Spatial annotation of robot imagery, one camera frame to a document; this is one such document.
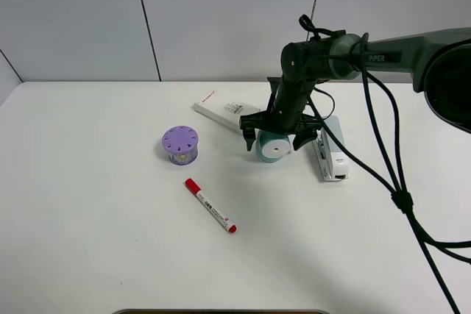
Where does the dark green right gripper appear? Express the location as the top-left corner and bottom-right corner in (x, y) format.
(240, 76), (320, 151)

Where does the dark green right robot arm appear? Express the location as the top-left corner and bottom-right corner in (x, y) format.
(239, 28), (470, 150)

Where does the white grey stapler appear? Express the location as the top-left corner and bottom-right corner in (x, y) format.
(313, 128), (350, 182)

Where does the white flat cardboard box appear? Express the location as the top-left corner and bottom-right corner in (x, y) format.
(191, 90), (261, 135)

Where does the purple round air freshener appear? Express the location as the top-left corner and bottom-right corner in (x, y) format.
(161, 126), (199, 165)

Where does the red white marker pen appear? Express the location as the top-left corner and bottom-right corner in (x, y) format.
(184, 178), (237, 234)

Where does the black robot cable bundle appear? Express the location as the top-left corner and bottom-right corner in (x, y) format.
(298, 14), (471, 314)

